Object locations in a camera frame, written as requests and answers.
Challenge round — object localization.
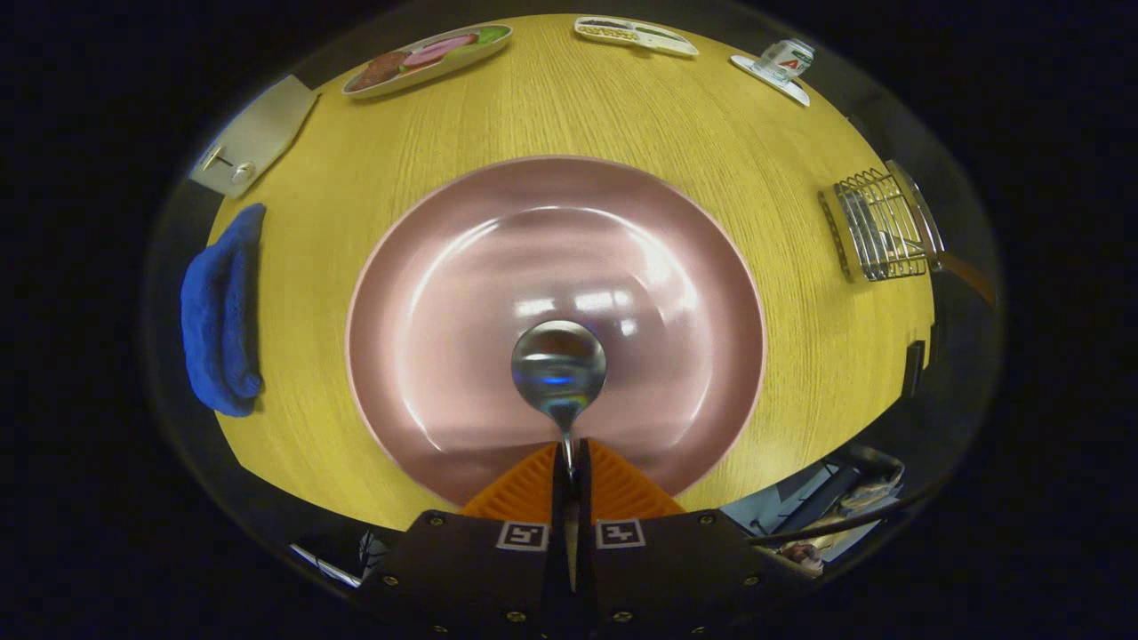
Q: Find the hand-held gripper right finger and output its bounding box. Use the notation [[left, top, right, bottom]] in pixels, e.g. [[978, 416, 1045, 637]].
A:
[[576, 438, 810, 636]]

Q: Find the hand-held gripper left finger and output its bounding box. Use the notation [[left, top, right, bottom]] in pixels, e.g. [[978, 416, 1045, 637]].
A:
[[360, 442, 570, 636]]

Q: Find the metal spoon with wooden handle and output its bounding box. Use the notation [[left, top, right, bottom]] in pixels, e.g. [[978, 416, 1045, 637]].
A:
[[510, 320, 609, 588]]

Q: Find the metal fork with wooden handle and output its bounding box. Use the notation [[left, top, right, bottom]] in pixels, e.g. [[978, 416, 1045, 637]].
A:
[[942, 252, 998, 308]]

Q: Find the pink plate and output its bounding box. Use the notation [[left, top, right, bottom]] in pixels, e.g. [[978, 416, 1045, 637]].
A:
[[345, 156, 767, 508]]

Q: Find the blue towel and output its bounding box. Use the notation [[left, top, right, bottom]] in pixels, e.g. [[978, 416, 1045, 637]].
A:
[[180, 203, 268, 419]]

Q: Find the white plate of food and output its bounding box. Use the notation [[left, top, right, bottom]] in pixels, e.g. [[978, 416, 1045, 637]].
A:
[[341, 24, 514, 99]]

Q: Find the white square coaster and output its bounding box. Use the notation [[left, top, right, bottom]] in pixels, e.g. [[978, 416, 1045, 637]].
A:
[[730, 54, 812, 108]]

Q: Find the white divided tray of grains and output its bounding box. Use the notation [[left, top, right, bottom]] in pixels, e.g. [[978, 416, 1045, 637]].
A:
[[573, 15, 701, 59]]

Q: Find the long brown meat piece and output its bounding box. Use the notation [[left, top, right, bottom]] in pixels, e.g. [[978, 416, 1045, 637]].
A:
[[347, 51, 412, 92]]

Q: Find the pink ham slice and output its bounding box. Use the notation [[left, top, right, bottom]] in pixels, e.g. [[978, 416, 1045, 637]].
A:
[[405, 34, 481, 68]]

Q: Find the green lettuce leaf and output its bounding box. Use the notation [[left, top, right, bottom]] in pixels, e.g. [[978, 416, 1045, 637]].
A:
[[445, 26, 510, 59]]

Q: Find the white toaster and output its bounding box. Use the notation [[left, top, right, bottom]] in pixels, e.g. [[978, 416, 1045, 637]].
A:
[[188, 75, 319, 199]]

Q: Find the white bottle with green label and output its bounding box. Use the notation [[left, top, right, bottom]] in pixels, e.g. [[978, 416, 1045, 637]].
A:
[[754, 38, 816, 85]]

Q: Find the metal wire cutlery rack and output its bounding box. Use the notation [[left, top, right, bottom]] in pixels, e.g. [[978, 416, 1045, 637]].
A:
[[818, 160, 946, 284]]

